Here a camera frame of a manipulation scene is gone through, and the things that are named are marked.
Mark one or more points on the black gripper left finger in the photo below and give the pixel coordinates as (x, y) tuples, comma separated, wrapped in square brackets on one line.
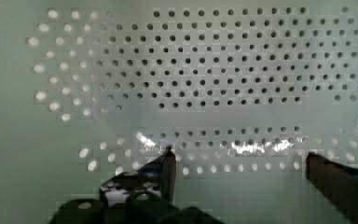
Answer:
[(157, 176)]

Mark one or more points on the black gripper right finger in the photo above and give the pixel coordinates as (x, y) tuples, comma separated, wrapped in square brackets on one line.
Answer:
[(337, 182)]

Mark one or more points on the green plastic strainer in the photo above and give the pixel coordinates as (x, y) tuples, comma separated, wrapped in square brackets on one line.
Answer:
[(241, 90)]

